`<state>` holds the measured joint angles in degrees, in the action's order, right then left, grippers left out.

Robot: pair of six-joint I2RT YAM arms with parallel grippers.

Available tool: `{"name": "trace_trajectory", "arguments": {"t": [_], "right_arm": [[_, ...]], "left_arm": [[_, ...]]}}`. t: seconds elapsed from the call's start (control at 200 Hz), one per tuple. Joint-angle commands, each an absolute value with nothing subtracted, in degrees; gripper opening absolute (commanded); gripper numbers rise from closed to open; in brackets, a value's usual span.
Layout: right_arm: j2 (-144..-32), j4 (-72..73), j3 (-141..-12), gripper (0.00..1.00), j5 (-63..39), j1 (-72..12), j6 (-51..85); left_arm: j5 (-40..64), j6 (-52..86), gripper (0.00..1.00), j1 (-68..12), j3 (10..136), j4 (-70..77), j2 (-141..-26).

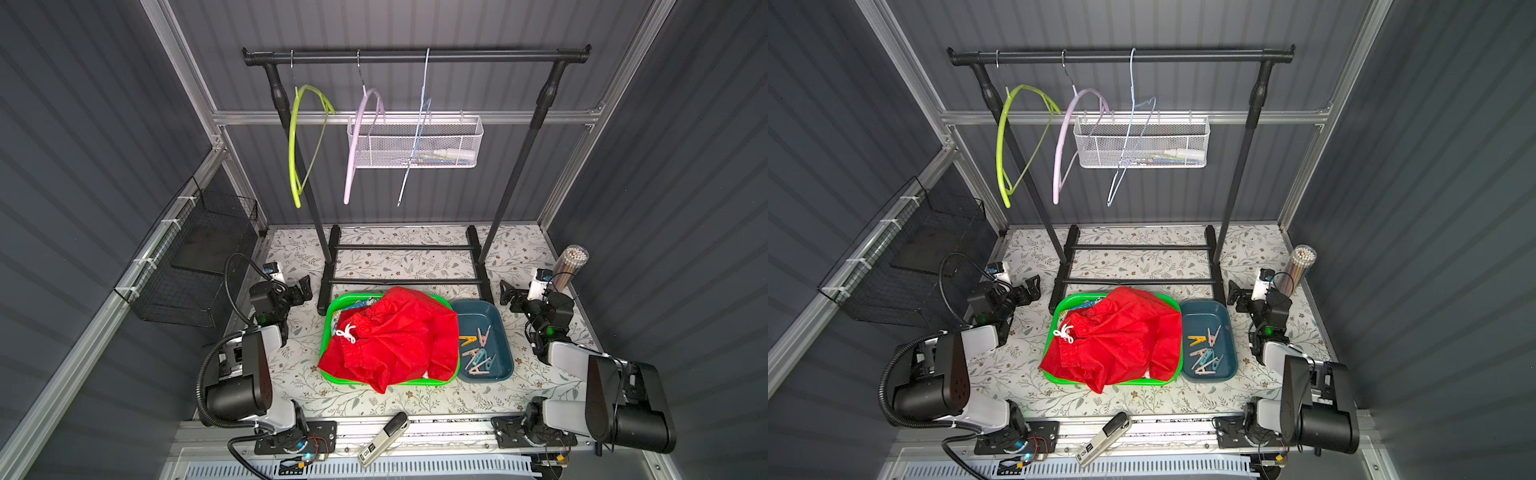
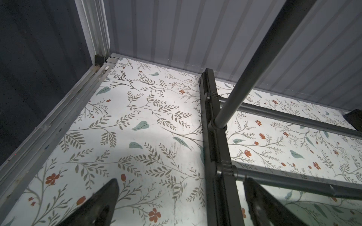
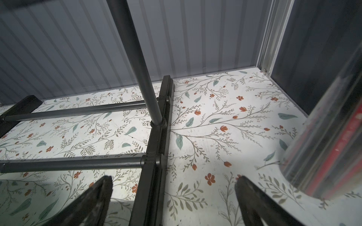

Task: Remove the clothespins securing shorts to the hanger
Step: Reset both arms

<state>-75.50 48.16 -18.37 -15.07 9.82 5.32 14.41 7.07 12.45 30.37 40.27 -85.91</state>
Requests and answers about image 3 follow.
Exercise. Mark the black clothes rack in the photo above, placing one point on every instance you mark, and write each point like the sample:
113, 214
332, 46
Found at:
148, 204

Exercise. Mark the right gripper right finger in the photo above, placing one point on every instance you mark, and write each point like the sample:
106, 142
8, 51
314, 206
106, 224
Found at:
257, 207

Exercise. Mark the clear tube of sticks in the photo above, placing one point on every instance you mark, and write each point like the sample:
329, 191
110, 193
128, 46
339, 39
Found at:
325, 159

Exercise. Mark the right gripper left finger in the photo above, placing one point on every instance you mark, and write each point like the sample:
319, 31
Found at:
89, 209

